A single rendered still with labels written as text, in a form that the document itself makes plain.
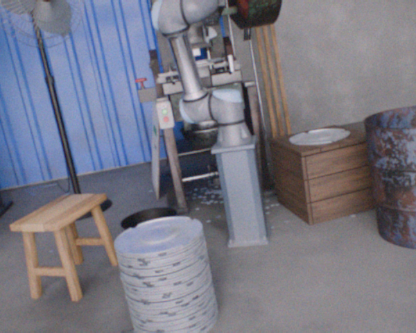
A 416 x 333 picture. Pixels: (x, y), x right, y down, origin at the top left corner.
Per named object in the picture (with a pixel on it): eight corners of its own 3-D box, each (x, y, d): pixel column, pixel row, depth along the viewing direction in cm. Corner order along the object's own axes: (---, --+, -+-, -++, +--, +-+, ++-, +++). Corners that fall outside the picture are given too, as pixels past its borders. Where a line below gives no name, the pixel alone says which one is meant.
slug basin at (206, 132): (243, 141, 277) (240, 123, 274) (184, 152, 274) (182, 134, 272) (233, 131, 309) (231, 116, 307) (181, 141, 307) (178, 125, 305)
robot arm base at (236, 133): (250, 143, 201) (247, 121, 199) (215, 148, 204) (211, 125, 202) (252, 136, 216) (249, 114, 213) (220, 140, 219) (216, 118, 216)
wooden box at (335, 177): (383, 206, 229) (377, 135, 220) (310, 225, 222) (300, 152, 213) (341, 186, 267) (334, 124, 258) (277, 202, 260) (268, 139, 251)
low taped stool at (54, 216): (78, 302, 189) (56, 223, 181) (30, 300, 199) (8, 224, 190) (123, 261, 220) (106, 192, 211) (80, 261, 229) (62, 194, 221)
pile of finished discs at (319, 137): (362, 135, 225) (361, 134, 224) (304, 148, 219) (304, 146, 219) (332, 127, 252) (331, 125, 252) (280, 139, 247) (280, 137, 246)
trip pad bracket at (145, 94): (161, 121, 260) (154, 84, 255) (144, 124, 259) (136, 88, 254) (161, 119, 265) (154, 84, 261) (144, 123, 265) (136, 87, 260)
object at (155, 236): (220, 227, 155) (220, 225, 155) (147, 264, 137) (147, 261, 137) (167, 214, 177) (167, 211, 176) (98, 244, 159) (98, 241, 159)
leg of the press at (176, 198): (189, 213, 267) (158, 48, 245) (169, 217, 266) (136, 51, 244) (179, 173, 356) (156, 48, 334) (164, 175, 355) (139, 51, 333)
